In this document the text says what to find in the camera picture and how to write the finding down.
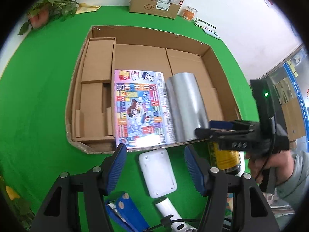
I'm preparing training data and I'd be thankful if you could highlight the silver foil roll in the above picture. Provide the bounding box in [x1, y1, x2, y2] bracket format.
[166, 72, 209, 142]

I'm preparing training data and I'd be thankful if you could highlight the yellow labelled black bottle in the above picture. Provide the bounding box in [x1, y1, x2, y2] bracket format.
[207, 141, 246, 176]

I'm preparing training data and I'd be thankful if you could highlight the white router box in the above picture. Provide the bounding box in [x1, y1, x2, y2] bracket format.
[139, 148, 177, 199]

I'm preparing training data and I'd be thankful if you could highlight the blue stapler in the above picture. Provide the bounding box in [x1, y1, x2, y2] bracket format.
[105, 192, 150, 232]

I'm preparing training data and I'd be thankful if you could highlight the white hair dryer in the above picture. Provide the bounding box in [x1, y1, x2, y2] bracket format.
[154, 196, 198, 232]

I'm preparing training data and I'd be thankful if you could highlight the colourful game box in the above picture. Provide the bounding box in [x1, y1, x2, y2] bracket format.
[114, 70, 176, 149]

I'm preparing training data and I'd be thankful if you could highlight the grey sleeve forearm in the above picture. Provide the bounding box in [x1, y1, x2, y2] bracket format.
[277, 151, 308, 211]

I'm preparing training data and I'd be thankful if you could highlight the person right hand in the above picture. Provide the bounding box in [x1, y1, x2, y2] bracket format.
[246, 150, 294, 185]

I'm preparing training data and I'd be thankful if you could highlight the cardboard insert divider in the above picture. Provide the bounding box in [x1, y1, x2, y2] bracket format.
[71, 37, 116, 142]

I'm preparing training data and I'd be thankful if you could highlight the flat white green packet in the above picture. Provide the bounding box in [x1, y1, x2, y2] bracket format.
[194, 18, 220, 39]

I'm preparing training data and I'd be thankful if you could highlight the potted green plant near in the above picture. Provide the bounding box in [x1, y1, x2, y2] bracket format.
[1, 175, 35, 231]

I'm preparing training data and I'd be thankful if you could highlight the potted green plant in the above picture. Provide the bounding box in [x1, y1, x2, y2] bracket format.
[18, 0, 79, 36]
[1, 175, 35, 231]

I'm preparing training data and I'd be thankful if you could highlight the open flat cardboard tray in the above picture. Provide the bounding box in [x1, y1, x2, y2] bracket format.
[65, 25, 241, 154]

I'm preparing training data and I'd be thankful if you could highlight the orange small jar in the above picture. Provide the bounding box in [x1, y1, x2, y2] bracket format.
[181, 6, 197, 21]

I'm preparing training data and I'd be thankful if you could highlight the yellow paper sheet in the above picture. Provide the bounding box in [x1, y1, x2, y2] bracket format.
[76, 3, 101, 14]

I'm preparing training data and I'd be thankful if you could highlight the potted green plant far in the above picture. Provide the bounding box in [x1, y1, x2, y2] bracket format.
[18, 0, 79, 36]

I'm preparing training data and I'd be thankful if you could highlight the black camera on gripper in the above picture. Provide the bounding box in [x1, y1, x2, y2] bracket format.
[250, 79, 282, 124]

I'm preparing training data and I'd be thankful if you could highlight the black dryer cable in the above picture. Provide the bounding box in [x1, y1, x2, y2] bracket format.
[147, 214, 201, 232]

